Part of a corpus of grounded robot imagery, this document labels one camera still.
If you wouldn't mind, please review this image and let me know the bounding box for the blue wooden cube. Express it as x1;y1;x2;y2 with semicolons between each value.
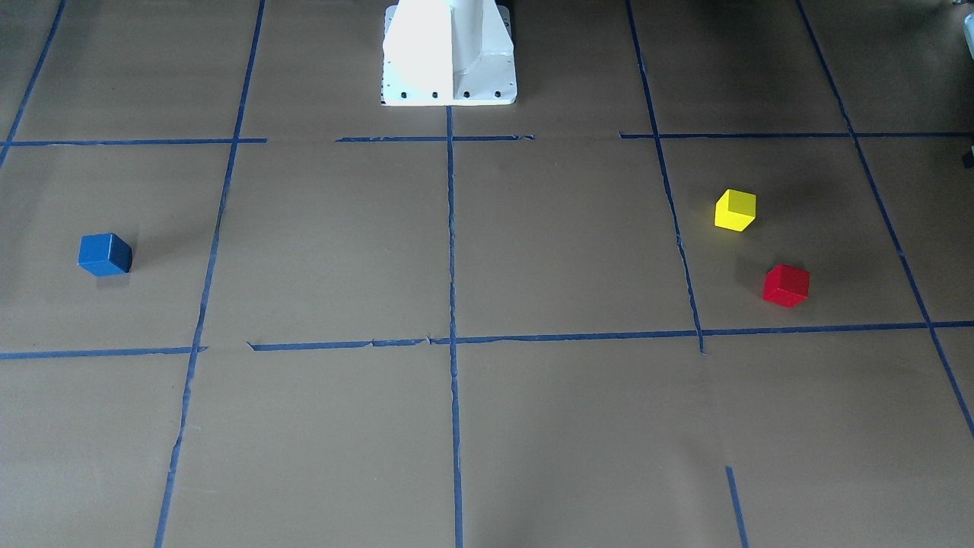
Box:
77;233;133;277

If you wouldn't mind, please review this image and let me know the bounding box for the yellow wooden cube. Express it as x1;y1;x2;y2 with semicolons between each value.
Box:
714;190;757;232

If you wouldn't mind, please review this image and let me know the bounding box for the red wooden cube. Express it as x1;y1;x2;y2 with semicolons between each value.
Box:
762;264;810;308

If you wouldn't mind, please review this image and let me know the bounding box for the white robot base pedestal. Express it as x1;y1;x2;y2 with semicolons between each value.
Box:
380;1;518;107

